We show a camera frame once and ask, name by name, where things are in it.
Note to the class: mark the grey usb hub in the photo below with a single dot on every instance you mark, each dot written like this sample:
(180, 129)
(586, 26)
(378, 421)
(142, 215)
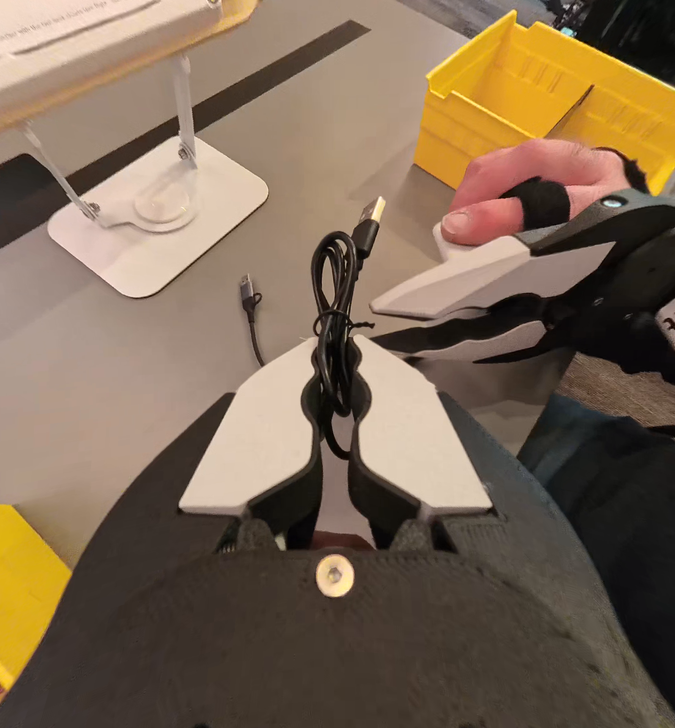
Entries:
(248, 293)

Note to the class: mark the white document stand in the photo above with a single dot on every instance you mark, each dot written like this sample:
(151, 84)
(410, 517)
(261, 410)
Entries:
(218, 227)

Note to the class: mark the person's dark jacket torso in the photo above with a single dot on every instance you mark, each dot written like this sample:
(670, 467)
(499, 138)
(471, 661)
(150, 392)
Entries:
(656, 569)

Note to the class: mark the yellow plastic bin with divider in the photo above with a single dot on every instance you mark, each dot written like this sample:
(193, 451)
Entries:
(485, 114)

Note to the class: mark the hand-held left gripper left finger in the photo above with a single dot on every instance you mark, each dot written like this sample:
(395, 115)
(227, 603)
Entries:
(257, 443)

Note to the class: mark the printed instruction sheet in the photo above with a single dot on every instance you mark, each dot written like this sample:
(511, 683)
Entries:
(30, 28)

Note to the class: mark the person's blue jeans leg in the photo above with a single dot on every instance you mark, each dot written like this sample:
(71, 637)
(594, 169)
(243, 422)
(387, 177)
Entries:
(576, 443)

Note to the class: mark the person's right hand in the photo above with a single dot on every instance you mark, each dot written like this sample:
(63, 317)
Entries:
(542, 159)

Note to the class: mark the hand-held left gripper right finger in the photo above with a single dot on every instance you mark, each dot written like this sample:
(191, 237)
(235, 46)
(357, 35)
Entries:
(417, 443)

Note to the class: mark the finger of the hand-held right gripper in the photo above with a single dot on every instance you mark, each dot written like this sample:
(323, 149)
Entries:
(502, 344)
(485, 273)

